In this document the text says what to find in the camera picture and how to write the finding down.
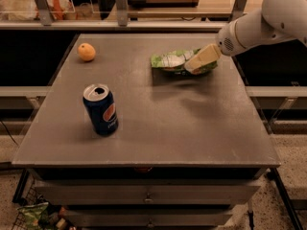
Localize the black floor cable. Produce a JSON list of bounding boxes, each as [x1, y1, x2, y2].
[[0, 120, 20, 147]]

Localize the lower grey drawer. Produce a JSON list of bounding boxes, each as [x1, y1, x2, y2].
[[64, 209, 232, 228]]

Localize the orange fruit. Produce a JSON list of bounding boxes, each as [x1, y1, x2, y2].
[[78, 43, 96, 61]]

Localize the black wire basket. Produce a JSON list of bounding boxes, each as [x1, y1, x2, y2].
[[12, 171, 79, 230]]

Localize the metal bracket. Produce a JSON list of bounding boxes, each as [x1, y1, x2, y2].
[[35, 0, 54, 26], [229, 0, 248, 21], [115, 0, 128, 27]]

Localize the middle metal bracket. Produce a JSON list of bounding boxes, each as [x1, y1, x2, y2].
[[115, 0, 128, 27]]

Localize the grey drawer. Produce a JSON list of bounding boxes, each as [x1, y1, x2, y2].
[[35, 180, 260, 205], [64, 209, 232, 228]]

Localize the left metal bracket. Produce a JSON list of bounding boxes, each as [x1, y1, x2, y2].
[[35, 0, 54, 26]]

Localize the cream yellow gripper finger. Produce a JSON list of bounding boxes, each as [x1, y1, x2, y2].
[[184, 44, 222, 74]]

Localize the green rice chip bag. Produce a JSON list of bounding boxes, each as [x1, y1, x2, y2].
[[151, 49, 217, 75]]

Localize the blue pepsi can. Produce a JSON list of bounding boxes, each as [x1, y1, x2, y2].
[[83, 83, 118, 135]]

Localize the orange snack bag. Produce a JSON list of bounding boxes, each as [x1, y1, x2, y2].
[[47, 0, 74, 20]]

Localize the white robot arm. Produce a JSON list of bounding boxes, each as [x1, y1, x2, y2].
[[184, 0, 307, 75]]

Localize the green snack bag in basket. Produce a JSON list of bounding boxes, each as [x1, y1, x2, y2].
[[18, 202, 49, 230]]

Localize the right metal bracket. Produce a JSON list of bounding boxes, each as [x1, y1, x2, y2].
[[229, 0, 248, 21]]

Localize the white plastic bag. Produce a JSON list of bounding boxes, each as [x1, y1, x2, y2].
[[0, 0, 40, 21]]

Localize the upper grey drawer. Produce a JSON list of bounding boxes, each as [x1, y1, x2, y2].
[[35, 180, 260, 205]]

